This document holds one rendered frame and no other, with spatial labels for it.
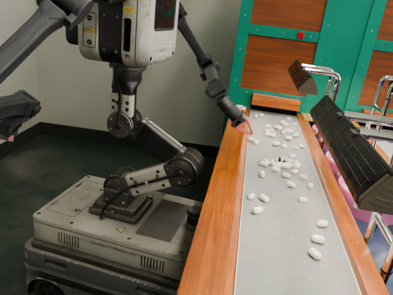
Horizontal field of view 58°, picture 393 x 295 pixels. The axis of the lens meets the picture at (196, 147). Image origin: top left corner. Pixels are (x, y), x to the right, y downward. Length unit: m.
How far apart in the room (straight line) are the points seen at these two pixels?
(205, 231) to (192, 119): 2.41
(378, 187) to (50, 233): 1.27
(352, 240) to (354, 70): 1.46
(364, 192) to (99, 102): 3.05
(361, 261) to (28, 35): 1.00
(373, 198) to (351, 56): 1.80
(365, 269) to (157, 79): 2.63
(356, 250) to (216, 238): 0.38
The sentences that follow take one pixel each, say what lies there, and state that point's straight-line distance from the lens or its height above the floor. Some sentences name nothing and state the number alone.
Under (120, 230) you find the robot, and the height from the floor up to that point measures 0.48.
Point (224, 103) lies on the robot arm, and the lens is 1.50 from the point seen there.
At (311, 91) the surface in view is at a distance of 1.58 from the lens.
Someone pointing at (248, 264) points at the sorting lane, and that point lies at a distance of 0.95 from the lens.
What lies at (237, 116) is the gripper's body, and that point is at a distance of 1.51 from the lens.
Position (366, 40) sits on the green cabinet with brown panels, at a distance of 2.40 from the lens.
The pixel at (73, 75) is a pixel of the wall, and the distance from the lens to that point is 3.54.
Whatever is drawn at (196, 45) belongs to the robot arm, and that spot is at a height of 1.15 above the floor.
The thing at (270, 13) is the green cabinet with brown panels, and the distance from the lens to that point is 2.33.
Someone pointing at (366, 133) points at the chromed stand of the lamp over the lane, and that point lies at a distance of 0.85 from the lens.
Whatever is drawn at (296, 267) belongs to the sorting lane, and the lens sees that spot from 0.99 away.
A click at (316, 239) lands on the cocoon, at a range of 1.10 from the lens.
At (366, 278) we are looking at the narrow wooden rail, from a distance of 1.00.
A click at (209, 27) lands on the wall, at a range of 3.19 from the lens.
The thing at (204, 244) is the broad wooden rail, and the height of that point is 0.77.
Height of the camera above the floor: 1.32
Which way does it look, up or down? 21 degrees down
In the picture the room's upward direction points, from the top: 7 degrees clockwise
